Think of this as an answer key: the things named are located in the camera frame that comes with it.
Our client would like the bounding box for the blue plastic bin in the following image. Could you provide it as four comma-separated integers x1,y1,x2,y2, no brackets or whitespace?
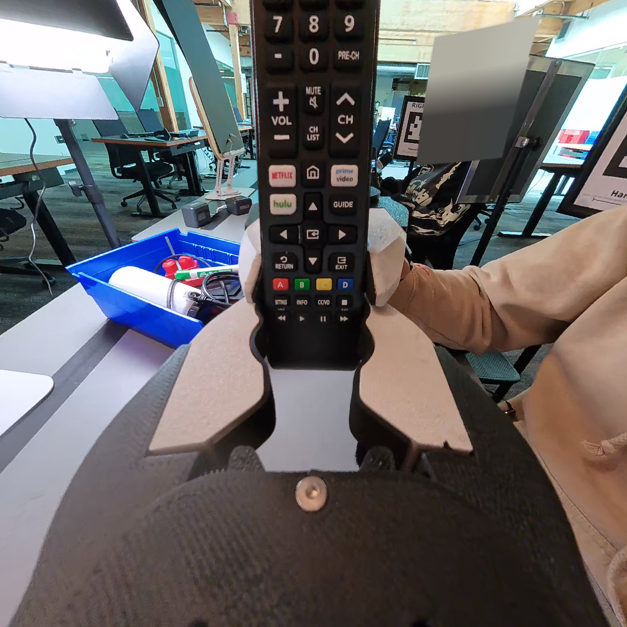
65,228,244,350

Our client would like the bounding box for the black tripod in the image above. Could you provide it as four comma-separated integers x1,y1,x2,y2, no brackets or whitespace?
51,119,123,251

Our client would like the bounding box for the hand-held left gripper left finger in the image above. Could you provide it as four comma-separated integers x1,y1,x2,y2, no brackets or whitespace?
147,299,275,456

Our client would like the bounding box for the black remote control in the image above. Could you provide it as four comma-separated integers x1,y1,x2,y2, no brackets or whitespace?
249,0,383,371

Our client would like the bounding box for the green dry erase marker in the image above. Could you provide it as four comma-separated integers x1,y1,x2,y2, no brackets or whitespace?
174,265,240,283

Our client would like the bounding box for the white cylinder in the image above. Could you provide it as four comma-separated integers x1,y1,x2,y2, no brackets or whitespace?
108,265,202,315

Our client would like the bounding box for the red plastic part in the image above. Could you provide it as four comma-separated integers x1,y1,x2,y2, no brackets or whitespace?
161,255,200,281

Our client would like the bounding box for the teal office chair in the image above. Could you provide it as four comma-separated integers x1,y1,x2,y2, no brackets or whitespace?
464,343,543,403

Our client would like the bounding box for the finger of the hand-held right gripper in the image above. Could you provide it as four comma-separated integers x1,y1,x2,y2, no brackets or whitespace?
238,218,263,304
365,208,408,308

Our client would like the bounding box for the grey display board on stand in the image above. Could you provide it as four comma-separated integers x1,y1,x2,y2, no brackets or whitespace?
456,55,597,267

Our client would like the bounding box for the light panel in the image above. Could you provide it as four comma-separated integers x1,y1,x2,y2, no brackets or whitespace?
0,0,161,121

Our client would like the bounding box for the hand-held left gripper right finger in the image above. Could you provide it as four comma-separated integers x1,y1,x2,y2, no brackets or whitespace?
349,304,475,456

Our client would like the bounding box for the person's beige hoodie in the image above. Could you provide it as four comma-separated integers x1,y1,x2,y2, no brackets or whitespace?
507,313,627,627

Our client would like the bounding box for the black board with wooden rim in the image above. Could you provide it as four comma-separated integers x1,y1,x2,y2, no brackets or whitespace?
161,0,247,161

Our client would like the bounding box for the framed marker poster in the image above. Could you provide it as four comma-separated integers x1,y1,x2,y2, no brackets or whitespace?
393,94,428,161
555,83,627,219

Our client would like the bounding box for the person's right forearm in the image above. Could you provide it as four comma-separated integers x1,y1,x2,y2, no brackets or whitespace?
389,206,627,356

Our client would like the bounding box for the black office chair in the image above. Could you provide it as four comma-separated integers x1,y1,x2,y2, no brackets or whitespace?
104,142,181,217

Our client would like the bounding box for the wood top desk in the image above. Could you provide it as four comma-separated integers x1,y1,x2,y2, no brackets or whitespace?
0,154,75,275

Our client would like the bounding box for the wood edged desk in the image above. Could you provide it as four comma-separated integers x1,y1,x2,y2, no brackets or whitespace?
91,128,255,197

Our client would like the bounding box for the black coiled cable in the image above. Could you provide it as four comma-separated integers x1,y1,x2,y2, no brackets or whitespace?
197,272,245,310

